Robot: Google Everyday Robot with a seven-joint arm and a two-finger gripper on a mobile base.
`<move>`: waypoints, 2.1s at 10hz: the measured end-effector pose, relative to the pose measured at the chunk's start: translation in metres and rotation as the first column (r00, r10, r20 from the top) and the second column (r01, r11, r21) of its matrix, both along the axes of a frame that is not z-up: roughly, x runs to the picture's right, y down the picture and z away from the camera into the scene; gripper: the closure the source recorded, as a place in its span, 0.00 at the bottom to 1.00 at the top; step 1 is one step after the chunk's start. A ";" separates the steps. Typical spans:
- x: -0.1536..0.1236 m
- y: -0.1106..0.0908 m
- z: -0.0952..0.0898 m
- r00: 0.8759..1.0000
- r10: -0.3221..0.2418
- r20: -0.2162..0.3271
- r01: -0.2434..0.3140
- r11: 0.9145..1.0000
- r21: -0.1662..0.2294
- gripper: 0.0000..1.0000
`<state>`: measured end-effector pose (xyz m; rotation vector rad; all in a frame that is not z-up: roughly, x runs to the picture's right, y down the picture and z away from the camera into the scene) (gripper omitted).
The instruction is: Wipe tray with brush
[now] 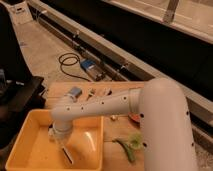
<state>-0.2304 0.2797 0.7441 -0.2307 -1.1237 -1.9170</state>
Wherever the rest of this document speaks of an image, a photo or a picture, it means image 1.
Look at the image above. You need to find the blue sponge block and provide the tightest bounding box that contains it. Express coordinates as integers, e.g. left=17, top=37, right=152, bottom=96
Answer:
left=68, top=87, right=82, bottom=99

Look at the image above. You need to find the yellow plastic tray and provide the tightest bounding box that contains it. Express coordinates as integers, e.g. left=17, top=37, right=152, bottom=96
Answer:
left=6, top=110, right=103, bottom=171

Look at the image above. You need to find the blue power box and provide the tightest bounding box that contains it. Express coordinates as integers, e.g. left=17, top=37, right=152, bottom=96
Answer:
left=80, top=59, right=105, bottom=81

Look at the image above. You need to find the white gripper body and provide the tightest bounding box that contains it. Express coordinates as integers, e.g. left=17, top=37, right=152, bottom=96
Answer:
left=48, top=123, right=72, bottom=145

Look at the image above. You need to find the white box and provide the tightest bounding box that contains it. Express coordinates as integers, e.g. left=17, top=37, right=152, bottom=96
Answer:
left=9, top=1, right=33, bottom=26

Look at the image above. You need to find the green leafy vegetable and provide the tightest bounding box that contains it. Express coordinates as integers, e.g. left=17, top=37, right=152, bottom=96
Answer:
left=112, top=133, right=142, bottom=163

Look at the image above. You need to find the metal frame rail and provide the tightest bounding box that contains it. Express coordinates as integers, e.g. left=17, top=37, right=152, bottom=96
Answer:
left=27, top=0, right=213, bottom=129

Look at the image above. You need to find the red toy food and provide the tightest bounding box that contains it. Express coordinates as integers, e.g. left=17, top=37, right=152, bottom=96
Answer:
left=128, top=114, right=140, bottom=124

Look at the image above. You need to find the small white toy item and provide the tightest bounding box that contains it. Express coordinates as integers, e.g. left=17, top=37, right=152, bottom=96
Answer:
left=103, top=88, right=112, bottom=96

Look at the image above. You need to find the black cable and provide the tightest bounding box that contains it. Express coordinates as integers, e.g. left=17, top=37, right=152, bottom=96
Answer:
left=58, top=52, right=92, bottom=83

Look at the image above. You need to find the white brush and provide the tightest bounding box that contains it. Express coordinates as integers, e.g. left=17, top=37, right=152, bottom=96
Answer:
left=60, top=142, right=74, bottom=164

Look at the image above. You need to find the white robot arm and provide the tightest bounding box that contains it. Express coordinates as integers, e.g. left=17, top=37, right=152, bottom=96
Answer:
left=51, top=78, right=199, bottom=171

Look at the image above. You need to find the black cart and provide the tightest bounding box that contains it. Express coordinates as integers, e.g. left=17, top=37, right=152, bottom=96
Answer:
left=0, top=3, right=46, bottom=148

